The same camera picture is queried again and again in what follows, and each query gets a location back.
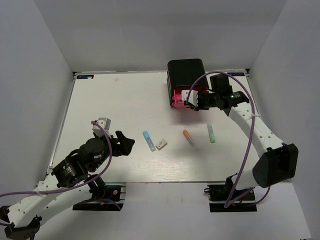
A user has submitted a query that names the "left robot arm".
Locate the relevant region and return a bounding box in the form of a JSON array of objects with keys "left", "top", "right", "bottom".
[{"left": 0, "top": 130, "right": 135, "bottom": 240}]

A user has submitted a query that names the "small white eraser box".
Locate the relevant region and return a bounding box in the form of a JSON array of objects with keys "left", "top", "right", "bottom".
[{"left": 155, "top": 138, "right": 168, "bottom": 150}]

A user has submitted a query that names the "black drawer cabinet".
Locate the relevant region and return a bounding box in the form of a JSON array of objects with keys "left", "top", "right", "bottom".
[{"left": 166, "top": 58, "right": 209, "bottom": 103}]

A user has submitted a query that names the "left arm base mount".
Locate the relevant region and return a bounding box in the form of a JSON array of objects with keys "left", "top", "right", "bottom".
[{"left": 72, "top": 183, "right": 127, "bottom": 212}]

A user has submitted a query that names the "right dark table label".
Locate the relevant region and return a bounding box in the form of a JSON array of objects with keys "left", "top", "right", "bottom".
[{"left": 228, "top": 72, "right": 246, "bottom": 77}]

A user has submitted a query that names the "green cap glue stick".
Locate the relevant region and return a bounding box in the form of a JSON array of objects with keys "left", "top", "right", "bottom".
[{"left": 207, "top": 123, "right": 216, "bottom": 143}]

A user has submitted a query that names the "pink top drawer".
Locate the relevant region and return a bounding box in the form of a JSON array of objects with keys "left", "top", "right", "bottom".
[{"left": 170, "top": 85, "right": 209, "bottom": 108}]

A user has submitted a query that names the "left dark table label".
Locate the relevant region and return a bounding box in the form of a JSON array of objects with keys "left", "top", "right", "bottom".
[{"left": 76, "top": 74, "right": 94, "bottom": 80}]

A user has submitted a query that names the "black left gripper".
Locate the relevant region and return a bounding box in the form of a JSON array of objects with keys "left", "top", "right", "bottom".
[{"left": 90, "top": 130, "right": 136, "bottom": 172}]

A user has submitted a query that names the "blue cap glue stick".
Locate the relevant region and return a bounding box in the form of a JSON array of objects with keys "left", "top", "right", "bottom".
[{"left": 142, "top": 130, "right": 156, "bottom": 152}]

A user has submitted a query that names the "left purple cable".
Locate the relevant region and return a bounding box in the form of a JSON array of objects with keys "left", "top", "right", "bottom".
[{"left": 0, "top": 120, "right": 122, "bottom": 226}]

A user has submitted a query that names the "dark table label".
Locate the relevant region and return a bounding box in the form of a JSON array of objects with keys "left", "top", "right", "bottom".
[
  {"left": 76, "top": 74, "right": 94, "bottom": 80},
  {"left": 228, "top": 72, "right": 246, "bottom": 77}
]

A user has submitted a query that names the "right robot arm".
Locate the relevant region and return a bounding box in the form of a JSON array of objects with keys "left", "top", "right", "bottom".
[{"left": 184, "top": 71, "right": 299, "bottom": 200}]

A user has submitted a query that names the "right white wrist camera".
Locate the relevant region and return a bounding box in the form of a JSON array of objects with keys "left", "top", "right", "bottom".
[{"left": 181, "top": 90, "right": 199, "bottom": 107}]

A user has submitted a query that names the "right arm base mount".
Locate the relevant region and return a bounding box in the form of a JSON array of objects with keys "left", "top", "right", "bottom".
[{"left": 203, "top": 184, "right": 257, "bottom": 213}]

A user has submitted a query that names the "orange cap glue stick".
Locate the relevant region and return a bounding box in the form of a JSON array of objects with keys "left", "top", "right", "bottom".
[{"left": 182, "top": 129, "right": 195, "bottom": 147}]

